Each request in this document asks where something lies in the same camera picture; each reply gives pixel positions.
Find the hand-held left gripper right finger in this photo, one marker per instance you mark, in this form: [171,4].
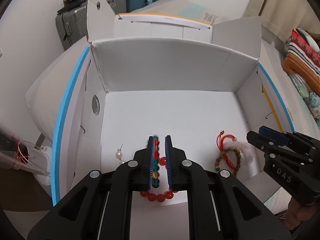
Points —
[168,165]

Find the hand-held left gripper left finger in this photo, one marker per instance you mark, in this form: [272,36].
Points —
[150,165]

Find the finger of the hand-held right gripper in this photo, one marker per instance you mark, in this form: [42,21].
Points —
[260,141]
[272,133]

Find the pearl earrings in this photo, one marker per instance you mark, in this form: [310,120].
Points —
[119,154]

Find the white cardboard box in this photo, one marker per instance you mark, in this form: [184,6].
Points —
[175,110]

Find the person's right hand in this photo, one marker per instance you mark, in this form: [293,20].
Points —
[297,213]

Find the floral quilt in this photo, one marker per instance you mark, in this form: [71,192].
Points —
[308,95]

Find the striped folded blankets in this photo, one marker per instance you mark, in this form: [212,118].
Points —
[302,57]

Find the white plastic device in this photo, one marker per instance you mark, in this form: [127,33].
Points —
[42,155]

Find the beige window curtain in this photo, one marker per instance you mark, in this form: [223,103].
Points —
[277,7]

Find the printed paper label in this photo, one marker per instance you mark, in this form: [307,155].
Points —
[211,18]

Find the small grey suitcase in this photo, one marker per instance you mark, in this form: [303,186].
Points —
[117,2]

